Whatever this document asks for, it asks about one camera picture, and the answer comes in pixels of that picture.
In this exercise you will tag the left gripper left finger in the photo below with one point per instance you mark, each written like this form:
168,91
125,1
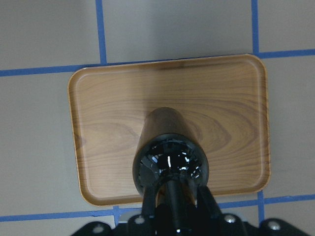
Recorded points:
149,201

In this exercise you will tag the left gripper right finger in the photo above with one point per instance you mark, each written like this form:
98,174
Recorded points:
206,204

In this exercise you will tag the dark glass wine bottle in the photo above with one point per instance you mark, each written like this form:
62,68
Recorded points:
169,155

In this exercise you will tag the wooden tray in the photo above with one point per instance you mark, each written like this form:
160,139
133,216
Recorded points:
222,99

